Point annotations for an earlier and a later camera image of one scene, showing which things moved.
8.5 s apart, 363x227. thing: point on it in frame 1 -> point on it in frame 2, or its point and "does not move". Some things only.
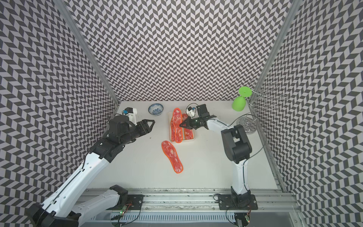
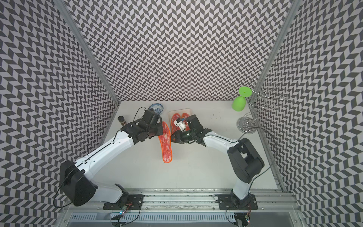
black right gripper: x=188 y=123 -> x=178 y=137
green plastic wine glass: x=238 y=103 does not move
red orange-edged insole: x=171 y=153 -> x=166 y=144
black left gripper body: x=134 y=132 -> x=155 y=131
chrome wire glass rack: x=263 y=94 does not move
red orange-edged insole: x=188 y=132 does not move
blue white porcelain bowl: x=155 y=109 does not move
